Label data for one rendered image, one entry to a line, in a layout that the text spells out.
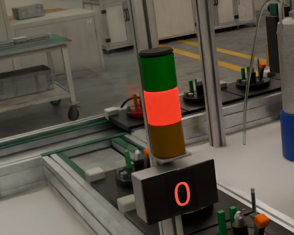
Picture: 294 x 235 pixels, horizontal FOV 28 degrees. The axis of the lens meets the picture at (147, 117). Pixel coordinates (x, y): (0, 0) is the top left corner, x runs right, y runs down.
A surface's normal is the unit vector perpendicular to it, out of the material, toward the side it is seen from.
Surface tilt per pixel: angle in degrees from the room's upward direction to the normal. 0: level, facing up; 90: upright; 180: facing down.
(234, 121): 90
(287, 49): 90
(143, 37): 90
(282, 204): 0
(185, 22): 90
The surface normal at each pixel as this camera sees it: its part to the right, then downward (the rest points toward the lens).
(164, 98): 0.14, 0.25
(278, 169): -0.14, -0.95
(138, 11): 0.41, 0.19
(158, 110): -0.25, 0.29
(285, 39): -0.77, 0.27
